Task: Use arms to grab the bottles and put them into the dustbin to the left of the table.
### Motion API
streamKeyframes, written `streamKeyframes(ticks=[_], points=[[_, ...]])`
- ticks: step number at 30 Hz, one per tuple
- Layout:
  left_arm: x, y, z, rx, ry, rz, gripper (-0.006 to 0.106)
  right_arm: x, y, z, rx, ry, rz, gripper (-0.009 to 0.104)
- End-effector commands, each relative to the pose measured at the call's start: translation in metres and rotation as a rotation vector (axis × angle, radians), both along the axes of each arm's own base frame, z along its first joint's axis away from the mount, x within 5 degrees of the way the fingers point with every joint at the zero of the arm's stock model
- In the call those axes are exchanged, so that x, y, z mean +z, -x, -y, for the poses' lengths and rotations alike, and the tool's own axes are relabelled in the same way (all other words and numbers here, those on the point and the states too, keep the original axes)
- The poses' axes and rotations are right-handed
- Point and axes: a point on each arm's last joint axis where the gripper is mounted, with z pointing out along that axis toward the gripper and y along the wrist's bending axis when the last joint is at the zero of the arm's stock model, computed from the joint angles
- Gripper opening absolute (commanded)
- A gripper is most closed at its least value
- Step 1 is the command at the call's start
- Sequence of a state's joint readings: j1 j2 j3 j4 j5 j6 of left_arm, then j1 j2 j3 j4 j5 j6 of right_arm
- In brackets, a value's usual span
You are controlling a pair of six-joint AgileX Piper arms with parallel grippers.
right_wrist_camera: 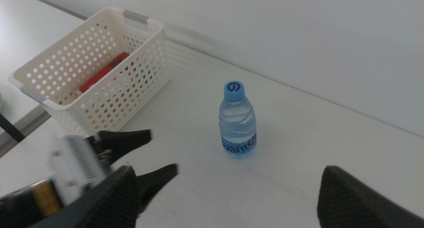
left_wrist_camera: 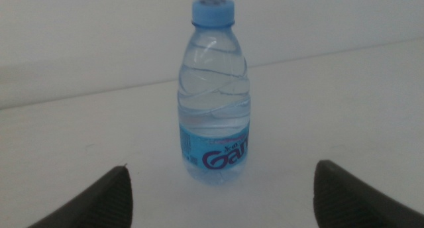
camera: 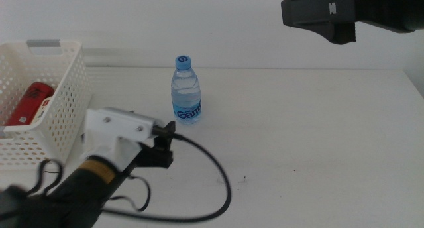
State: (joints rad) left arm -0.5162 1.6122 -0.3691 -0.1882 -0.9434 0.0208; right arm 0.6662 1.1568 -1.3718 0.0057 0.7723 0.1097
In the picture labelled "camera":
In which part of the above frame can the clear water bottle blue label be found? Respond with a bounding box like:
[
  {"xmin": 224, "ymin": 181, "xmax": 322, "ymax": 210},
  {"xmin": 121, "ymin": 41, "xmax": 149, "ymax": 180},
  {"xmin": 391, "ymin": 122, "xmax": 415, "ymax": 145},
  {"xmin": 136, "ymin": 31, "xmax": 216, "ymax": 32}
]
[{"xmin": 170, "ymin": 54, "xmax": 203, "ymax": 125}]

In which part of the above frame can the red cola can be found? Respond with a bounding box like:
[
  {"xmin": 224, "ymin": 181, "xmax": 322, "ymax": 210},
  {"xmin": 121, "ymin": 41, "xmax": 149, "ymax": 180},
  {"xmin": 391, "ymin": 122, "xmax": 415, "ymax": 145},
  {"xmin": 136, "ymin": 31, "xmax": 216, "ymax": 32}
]
[{"xmin": 5, "ymin": 82, "xmax": 55, "ymax": 127}]

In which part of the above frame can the white perforated plastic basket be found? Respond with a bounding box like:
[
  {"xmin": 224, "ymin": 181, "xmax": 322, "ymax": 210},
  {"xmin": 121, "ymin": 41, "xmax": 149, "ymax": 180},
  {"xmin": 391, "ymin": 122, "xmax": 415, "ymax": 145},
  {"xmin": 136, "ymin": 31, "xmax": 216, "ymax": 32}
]
[{"xmin": 0, "ymin": 39, "xmax": 93, "ymax": 171}]

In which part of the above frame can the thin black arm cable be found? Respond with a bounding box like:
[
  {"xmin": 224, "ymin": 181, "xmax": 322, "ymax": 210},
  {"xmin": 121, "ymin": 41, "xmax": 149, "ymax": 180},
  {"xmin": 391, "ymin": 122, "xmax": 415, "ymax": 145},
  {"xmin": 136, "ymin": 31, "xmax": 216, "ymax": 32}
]
[{"xmin": 27, "ymin": 158, "xmax": 152, "ymax": 213}]

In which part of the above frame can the thick black camera cable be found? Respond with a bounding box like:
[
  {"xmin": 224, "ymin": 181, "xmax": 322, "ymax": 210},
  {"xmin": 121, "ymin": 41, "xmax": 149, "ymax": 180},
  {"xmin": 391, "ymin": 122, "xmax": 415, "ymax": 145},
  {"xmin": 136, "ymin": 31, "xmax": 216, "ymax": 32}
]
[{"xmin": 101, "ymin": 125, "xmax": 233, "ymax": 223}]

